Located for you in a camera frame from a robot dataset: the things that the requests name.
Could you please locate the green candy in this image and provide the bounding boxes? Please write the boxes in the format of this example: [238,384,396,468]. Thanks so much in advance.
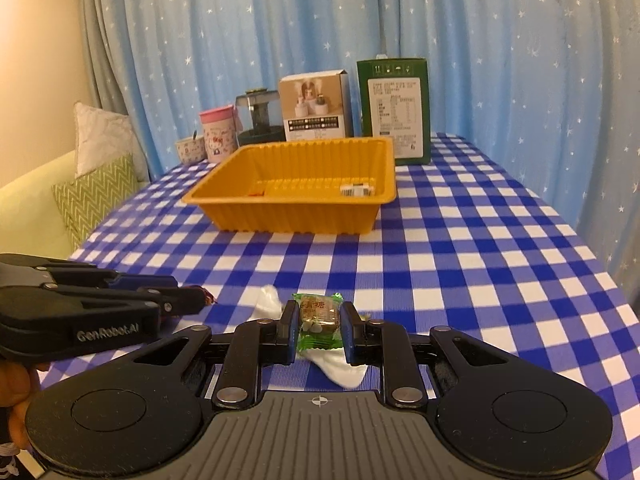
[292,292,343,353]

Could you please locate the silver foil pouch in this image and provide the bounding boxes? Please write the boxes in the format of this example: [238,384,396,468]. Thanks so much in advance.
[248,285,369,389]

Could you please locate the clear dark seaweed packet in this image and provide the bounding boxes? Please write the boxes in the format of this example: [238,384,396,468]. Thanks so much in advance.
[340,183,375,197]

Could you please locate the left hand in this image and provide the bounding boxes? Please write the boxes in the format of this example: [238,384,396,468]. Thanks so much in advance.
[0,360,51,450]

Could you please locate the green chevron cushion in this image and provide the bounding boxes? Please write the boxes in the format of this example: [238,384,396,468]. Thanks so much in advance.
[52,154,139,249]

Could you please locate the pale yellow sofa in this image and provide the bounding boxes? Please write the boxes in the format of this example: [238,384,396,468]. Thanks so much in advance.
[0,151,75,259]

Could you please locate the white embroidered cushion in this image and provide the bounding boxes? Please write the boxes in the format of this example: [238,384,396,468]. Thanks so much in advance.
[74,102,150,182]

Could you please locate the small patterned ceramic cup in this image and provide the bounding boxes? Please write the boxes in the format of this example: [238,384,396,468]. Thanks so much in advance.
[175,130,207,166]

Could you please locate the pink Hello Kitty tumbler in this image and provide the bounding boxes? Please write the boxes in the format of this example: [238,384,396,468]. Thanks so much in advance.
[200,104,241,164]

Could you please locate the orange plastic tray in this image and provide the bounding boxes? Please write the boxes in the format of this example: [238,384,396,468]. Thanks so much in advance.
[183,136,397,235]

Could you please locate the blue white checkered tablecloth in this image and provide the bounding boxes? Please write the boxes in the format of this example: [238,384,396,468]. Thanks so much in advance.
[38,131,640,480]

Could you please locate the dark green glass humidifier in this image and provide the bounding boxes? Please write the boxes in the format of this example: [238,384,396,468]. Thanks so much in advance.
[235,88,285,148]

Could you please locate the white humidifier product box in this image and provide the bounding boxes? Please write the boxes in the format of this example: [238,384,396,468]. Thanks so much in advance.
[278,70,352,142]

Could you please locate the green white carton box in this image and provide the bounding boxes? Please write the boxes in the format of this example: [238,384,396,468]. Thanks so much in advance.
[357,56,431,165]

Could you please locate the blue star curtain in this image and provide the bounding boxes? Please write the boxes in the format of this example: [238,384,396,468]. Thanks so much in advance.
[81,0,639,300]

